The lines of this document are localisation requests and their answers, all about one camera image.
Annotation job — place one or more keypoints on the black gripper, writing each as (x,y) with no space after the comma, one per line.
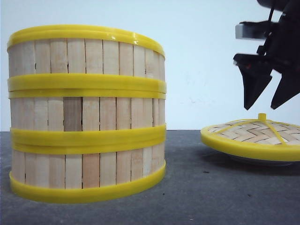
(281,52)

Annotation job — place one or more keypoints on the woven bamboo steamer lid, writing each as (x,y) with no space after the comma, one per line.
(259,139)

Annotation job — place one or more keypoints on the bamboo steamer drawer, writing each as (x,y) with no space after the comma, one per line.
(104,177)

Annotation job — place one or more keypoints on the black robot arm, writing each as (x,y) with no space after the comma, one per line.
(269,3)

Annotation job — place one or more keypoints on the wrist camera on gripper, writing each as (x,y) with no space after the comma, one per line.
(254,30)

